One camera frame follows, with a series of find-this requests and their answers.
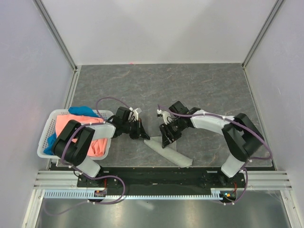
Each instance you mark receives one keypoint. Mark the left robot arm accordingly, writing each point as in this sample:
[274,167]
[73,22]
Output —
[73,143]

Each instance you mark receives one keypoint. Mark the orange cloth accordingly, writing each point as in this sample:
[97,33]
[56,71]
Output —
[97,147]

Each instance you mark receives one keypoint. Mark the aluminium frame post left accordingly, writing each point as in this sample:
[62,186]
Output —
[55,33]

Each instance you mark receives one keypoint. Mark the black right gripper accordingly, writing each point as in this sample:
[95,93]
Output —
[166,139]

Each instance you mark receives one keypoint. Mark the grey cloth napkin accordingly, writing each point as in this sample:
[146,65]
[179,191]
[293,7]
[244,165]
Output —
[168,152]

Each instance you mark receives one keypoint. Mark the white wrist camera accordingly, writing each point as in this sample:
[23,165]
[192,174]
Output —
[166,116]
[134,114]

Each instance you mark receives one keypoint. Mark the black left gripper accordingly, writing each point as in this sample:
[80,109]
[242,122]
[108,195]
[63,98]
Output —
[139,132]

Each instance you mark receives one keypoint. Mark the aluminium frame post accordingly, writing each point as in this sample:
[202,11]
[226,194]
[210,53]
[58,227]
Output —
[262,32]
[55,33]

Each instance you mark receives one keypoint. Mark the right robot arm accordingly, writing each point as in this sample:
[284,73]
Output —
[242,137]

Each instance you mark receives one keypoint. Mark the blue cloth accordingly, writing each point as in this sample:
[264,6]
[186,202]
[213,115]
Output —
[48,137]

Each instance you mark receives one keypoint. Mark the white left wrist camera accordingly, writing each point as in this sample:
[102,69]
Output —
[134,114]

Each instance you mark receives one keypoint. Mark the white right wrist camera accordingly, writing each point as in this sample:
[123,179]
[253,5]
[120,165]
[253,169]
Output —
[166,116]

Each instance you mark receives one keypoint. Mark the white plastic basket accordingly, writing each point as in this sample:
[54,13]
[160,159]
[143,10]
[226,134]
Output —
[106,113]

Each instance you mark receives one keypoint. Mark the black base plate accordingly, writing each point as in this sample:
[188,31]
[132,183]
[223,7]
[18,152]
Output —
[163,180]

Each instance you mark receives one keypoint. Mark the white slotted cable duct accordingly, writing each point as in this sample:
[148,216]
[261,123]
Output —
[101,195]

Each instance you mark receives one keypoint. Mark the aluminium frame post right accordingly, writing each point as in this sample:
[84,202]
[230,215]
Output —
[262,32]

